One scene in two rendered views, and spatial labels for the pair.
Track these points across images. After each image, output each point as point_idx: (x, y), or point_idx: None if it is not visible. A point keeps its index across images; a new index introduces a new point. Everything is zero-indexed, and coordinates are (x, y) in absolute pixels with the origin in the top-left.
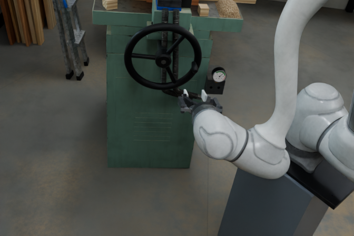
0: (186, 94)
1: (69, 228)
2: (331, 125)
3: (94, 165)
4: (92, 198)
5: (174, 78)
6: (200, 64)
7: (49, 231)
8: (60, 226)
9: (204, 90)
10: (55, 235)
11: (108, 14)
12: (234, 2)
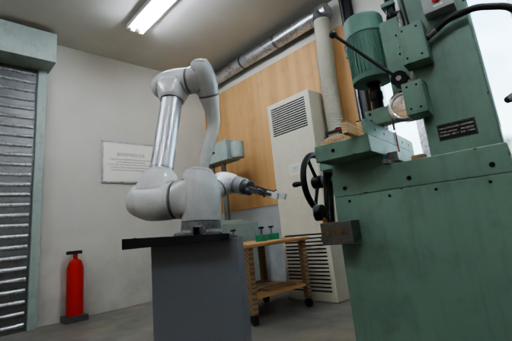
0: (275, 189)
1: (340, 340)
2: None
3: None
4: None
5: (314, 200)
6: (302, 184)
7: (345, 335)
8: (345, 338)
9: (275, 192)
10: (339, 336)
11: None
12: (337, 135)
